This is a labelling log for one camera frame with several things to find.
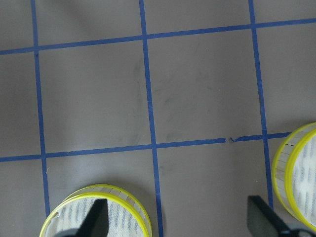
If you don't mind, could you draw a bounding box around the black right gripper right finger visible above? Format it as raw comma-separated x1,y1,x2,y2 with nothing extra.
247,196,296,237

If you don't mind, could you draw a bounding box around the yellow rimmed steamer basket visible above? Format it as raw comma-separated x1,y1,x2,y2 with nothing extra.
39,184,153,237
272,123,316,231

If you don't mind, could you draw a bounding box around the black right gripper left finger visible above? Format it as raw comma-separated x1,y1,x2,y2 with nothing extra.
76,199,109,237

